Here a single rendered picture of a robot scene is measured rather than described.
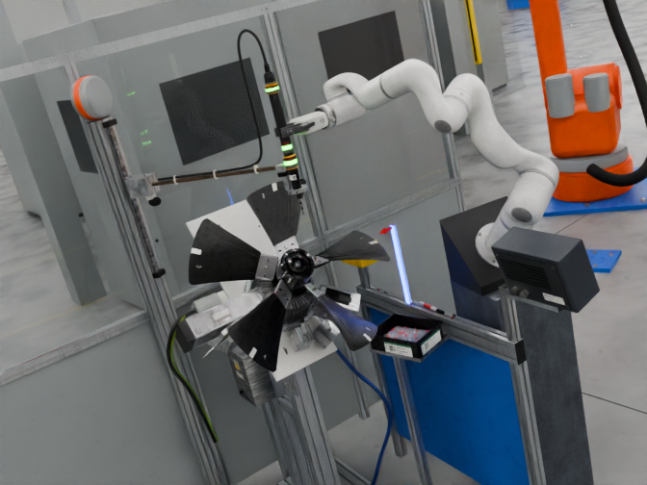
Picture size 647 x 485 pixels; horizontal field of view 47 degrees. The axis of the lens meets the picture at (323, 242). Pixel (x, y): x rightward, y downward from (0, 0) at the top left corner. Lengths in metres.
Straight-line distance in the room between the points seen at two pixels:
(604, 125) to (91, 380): 4.27
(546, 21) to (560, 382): 3.78
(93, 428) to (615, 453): 2.15
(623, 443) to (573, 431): 0.45
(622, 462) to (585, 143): 3.24
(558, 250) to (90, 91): 1.67
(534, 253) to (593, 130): 3.92
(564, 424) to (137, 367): 1.71
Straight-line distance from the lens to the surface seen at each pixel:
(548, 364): 2.86
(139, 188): 2.79
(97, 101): 2.81
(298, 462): 3.21
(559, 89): 5.94
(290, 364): 2.65
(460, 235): 2.74
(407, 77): 2.29
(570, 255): 2.15
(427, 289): 3.87
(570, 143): 6.09
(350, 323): 2.50
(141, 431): 3.29
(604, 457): 3.40
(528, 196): 2.38
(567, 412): 3.01
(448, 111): 2.24
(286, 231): 2.60
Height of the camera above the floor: 2.06
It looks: 19 degrees down
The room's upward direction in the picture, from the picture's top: 14 degrees counter-clockwise
